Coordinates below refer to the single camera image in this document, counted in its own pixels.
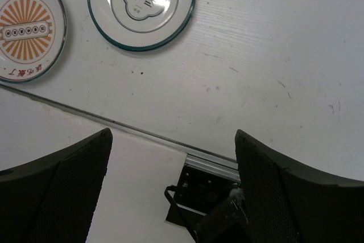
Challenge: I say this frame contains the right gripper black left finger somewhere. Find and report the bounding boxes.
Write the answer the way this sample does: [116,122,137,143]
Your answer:
[1,128,113,242]

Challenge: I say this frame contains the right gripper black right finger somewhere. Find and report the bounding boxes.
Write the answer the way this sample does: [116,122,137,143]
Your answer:
[235,130,363,242]

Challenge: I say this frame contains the white plate orange pattern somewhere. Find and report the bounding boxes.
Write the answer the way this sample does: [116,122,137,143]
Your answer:
[1,0,67,84]

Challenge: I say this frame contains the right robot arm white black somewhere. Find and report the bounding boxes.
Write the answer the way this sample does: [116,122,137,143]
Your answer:
[1,128,363,242]

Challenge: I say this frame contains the white foam front board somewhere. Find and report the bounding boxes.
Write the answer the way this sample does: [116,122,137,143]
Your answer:
[1,88,191,242]

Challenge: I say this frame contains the aluminium front rail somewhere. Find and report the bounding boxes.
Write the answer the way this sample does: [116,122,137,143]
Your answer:
[1,84,240,182]

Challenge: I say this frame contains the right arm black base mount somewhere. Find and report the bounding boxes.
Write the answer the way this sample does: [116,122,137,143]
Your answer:
[169,164,241,228]

